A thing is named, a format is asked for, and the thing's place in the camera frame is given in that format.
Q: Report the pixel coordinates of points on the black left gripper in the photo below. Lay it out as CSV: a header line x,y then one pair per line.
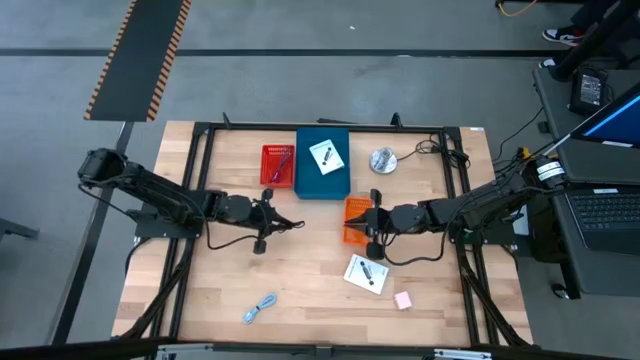
x,y
264,220

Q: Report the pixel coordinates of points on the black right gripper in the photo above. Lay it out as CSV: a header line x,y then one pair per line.
x,y
377,220

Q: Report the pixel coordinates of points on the white box with black print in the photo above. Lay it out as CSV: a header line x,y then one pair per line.
x,y
365,275
327,157

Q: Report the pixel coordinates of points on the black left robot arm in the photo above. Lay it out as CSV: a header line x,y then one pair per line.
x,y
150,190

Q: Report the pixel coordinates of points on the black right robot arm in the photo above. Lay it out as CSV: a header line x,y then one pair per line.
x,y
475,210

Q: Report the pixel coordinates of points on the blue plastic bin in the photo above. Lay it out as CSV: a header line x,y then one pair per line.
x,y
320,187

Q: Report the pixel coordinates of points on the orange slotted plastic basket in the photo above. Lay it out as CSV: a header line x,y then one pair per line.
x,y
356,240

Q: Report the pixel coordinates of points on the red slotted plastic basket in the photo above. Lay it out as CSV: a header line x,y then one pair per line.
x,y
270,172

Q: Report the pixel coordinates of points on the round silver disc device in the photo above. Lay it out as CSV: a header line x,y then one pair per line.
x,y
383,161

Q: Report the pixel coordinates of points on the small pink block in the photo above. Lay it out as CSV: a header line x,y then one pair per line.
x,y
403,300

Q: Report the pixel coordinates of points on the black orange striped floor mat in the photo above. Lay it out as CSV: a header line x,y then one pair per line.
x,y
137,60

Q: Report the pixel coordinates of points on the grey side desk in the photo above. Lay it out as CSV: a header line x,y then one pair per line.
x,y
600,275

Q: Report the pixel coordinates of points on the person's shoe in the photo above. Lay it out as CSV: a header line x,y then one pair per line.
x,y
562,35
547,63

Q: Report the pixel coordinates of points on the black laptop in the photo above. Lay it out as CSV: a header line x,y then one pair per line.
x,y
610,215

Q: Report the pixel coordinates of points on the grey furniture leg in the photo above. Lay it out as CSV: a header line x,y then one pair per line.
x,y
17,229

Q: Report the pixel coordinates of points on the monitor with blue screen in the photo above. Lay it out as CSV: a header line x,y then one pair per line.
x,y
620,120

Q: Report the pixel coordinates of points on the person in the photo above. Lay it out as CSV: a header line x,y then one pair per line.
x,y
595,30

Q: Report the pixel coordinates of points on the black aluminium table frame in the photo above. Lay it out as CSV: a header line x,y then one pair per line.
x,y
240,126

